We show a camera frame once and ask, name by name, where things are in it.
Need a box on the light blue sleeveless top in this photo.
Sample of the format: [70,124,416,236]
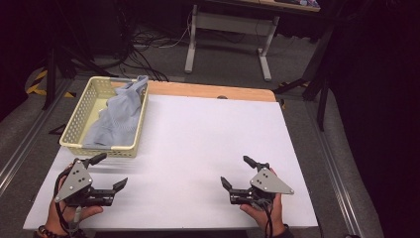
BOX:
[82,74,150,149]

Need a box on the white floor cable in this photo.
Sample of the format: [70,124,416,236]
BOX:
[157,9,194,50]

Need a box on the bundle of black floor cables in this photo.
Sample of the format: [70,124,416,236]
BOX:
[112,6,171,83]

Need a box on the cream perforated plastic basket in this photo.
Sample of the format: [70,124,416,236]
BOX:
[58,75,150,159]

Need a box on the black metal stand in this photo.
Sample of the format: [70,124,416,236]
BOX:
[271,19,335,132]
[42,0,119,112]

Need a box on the yellow black floor tape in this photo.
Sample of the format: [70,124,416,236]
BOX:
[26,67,77,99]

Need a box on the beaded bracelet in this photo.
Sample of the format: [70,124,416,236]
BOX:
[37,225,72,238]

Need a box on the desk with white legs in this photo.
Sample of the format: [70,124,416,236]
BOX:
[183,0,322,83]

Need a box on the person's right hand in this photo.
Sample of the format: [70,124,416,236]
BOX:
[239,168,288,238]

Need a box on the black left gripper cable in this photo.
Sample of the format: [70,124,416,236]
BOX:
[53,172,82,234]

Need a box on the white table sheet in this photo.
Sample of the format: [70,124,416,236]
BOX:
[23,94,319,231]

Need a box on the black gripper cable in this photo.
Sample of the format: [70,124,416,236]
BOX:
[53,172,82,234]
[256,197,275,238]

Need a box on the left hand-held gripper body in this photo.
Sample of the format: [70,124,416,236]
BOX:
[53,159,116,208]

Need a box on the person's left hand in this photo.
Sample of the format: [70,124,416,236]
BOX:
[44,163,104,237]

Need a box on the metal floor rail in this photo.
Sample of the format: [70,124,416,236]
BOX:
[0,78,72,196]
[303,100,365,238]

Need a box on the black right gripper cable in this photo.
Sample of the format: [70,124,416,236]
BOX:
[256,197,275,238]

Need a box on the colourful patterned object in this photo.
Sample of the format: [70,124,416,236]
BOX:
[296,0,321,8]

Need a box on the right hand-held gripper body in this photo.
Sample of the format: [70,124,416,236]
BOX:
[229,162,295,210]

